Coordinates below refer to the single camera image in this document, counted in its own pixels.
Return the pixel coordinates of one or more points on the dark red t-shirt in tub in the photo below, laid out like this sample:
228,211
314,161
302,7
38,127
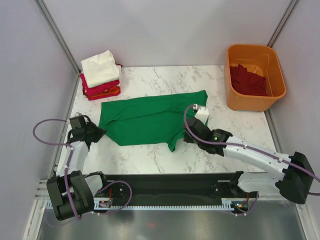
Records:
247,83

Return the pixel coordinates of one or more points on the white folded t-shirt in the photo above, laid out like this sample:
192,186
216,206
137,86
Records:
100,69

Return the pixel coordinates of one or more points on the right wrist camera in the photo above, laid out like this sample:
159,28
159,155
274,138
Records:
201,113

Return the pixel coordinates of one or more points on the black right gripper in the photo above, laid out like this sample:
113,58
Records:
187,139

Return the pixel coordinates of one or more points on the pink folded t-shirt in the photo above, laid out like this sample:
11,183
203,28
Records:
89,92

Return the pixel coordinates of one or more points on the slotted cable duct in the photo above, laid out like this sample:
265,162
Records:
101,205

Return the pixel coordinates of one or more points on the aluminium frame post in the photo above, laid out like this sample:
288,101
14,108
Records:
57,33
282,22

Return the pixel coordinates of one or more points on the right aluminium frame post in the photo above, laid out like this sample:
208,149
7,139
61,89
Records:
282,22

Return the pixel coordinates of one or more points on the orange plastic tub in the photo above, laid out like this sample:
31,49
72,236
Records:
259,59

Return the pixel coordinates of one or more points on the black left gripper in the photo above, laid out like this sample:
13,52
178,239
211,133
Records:
100,132

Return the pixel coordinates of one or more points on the left aluminium frame post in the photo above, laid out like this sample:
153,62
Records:
57,33

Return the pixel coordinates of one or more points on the aluminium front rail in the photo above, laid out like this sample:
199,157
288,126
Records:
42,192

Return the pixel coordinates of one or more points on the orange folded t-shirt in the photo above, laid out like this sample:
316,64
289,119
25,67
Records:
110,92

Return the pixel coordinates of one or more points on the green t-shirt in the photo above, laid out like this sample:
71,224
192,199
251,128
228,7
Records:
148,120

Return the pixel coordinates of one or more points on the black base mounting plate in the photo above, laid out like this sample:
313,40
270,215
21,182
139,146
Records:
197,188

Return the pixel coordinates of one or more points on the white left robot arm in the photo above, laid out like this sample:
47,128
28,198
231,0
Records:
70,192

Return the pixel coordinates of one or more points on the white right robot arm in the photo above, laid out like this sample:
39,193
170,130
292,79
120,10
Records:
290,176

